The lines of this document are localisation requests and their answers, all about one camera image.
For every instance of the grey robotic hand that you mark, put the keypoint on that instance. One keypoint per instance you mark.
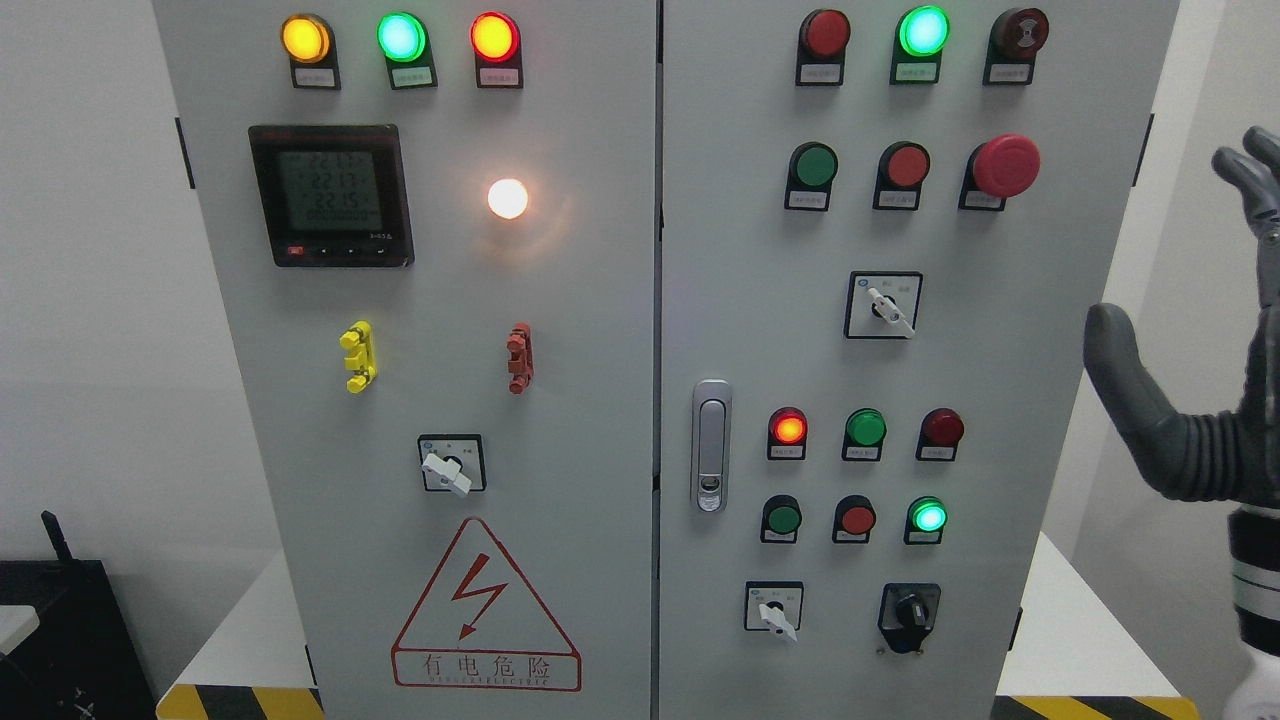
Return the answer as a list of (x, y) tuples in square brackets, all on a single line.
[(1223, 457)]

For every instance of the grey rotary switch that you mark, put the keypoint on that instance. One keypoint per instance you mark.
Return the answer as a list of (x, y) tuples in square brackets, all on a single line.
[(882, 305), (774, 607)]

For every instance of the white cabinet platform striped edge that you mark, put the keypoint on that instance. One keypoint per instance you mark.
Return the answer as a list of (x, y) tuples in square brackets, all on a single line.
[(1071, 659)]

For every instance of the green lit push button lower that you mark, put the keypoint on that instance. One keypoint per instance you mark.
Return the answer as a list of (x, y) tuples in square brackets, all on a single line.
[(925, 521)]

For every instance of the green indicator light middle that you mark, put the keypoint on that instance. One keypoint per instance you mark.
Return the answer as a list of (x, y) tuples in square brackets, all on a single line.
[(864, 436)]

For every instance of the green indicator light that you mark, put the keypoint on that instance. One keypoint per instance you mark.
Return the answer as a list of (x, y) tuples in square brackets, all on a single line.
[(864, 436), (406, 46)]

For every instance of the red emergency stop button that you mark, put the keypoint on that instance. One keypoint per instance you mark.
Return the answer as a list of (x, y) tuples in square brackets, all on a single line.
[(999, 169)]

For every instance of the red push button lower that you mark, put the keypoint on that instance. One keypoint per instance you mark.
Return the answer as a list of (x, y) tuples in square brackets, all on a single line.
[(854, 520)]

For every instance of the red push button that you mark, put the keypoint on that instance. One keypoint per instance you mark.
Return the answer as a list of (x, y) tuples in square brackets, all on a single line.
[(854, 520), (901, 171)]

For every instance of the red push button upper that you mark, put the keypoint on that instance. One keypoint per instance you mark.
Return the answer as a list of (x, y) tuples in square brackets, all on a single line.
[(901, 171)]

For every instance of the red lit indicator light middle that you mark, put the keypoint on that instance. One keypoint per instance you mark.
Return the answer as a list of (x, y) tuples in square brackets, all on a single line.
[(787, 431)]

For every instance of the dark red buzzer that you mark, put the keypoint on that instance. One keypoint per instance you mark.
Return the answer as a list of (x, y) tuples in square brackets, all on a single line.
[(1015, 39)]

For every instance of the green push button upper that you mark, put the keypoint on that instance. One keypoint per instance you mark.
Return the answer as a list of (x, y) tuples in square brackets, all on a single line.
[(811, 170)]

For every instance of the green lit light top right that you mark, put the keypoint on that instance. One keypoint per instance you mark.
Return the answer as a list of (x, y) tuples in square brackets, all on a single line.
[(920, 37)]

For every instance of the dark red light top right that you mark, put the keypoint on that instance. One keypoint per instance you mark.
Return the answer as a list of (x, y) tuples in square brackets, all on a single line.
[(821, 46)]

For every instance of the grey electrical cabinet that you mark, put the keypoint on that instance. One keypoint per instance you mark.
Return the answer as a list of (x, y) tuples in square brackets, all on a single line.
[(656, 252)]

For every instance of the white glowing indicator light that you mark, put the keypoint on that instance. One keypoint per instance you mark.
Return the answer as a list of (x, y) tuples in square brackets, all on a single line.
[(508, 198)]

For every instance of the red electric hazard sticker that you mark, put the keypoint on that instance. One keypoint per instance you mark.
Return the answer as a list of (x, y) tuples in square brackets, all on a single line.
[(479, 624)]

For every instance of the red indicator light top left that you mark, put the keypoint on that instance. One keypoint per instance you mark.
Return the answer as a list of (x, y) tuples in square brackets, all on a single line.
[(496, 41)]

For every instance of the green indicator light top left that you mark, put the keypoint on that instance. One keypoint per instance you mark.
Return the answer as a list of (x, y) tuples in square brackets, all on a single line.
[(406, 46)]

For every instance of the black digital power meter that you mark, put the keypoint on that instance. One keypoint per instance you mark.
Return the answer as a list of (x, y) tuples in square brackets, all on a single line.
[(333, 195)]

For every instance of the yellow indicator light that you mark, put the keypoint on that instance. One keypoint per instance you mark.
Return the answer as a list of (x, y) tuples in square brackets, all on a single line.
[(309, 44)]

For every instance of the black box with antenna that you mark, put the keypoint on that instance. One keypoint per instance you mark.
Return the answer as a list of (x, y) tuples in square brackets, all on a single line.
[(79, 662)]

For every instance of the black rotary knob switch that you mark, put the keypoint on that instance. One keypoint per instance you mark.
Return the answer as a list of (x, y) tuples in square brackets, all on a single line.
[(907, 615)]

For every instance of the silver door lock handle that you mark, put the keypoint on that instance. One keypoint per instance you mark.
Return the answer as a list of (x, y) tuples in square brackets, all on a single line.
[(710, 443)]

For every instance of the red terminal handle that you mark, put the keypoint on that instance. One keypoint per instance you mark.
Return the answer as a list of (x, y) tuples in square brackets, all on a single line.
[(520, 363)]

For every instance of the grey rotary switch left door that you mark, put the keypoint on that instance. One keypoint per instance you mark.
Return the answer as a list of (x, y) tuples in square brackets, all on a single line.
[(452, 463)]

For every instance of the yellow terminal handle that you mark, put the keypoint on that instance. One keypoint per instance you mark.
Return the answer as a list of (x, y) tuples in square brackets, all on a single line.
[(360, 359)]

